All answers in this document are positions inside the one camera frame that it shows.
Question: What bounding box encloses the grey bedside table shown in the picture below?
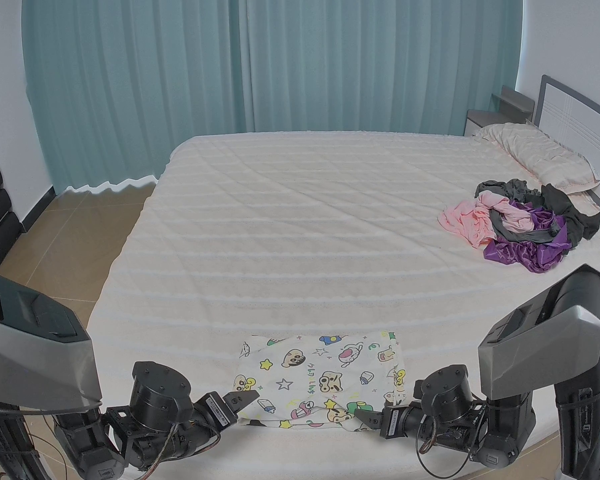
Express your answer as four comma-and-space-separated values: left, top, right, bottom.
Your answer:
465, 85, 536, 139

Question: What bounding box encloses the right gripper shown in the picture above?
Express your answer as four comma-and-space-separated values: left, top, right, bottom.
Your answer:
380, 403, 412, 440

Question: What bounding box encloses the cream pillow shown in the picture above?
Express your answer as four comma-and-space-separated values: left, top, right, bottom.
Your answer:
472, 123, 600, 195

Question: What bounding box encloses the pile of clothes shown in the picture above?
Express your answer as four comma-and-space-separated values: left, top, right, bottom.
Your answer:
439, 179, 600, 274

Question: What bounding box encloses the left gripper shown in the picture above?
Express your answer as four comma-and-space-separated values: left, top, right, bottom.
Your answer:
202, 390, 243, 428

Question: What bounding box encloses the bed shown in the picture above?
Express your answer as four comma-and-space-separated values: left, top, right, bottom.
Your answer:
82, 74, 600, 480

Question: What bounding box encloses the white printed pyjama top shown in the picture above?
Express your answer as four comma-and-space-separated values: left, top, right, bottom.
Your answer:
232, 330, 410, 431

